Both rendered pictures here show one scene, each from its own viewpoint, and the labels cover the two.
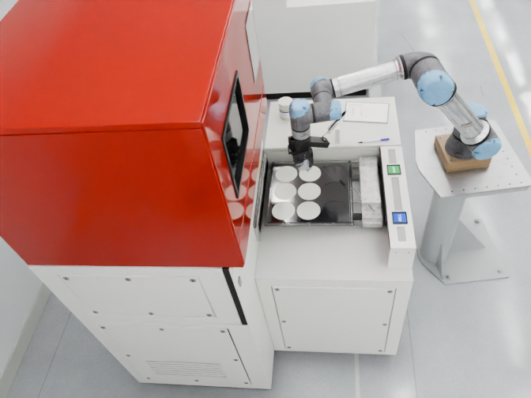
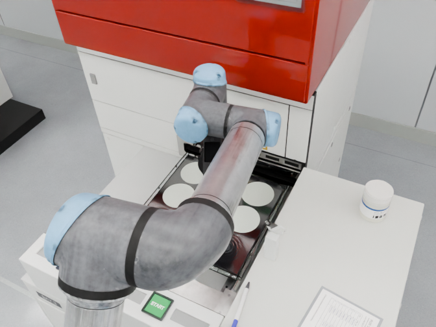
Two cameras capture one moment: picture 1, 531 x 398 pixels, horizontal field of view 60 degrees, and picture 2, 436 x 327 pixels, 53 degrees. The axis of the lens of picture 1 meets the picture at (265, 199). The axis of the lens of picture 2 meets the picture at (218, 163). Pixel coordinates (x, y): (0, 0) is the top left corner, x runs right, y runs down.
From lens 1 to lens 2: 1.97 m
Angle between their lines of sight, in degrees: 67
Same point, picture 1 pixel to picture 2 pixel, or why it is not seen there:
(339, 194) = not seen: hidden behind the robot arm
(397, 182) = (133, 298)
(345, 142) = (261, 266)
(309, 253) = (137, 196)
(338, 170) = (226, 254)
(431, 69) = (93, 204)
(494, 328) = not seen: outside the picture
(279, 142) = (308, 185)
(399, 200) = not seen: hidden behind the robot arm
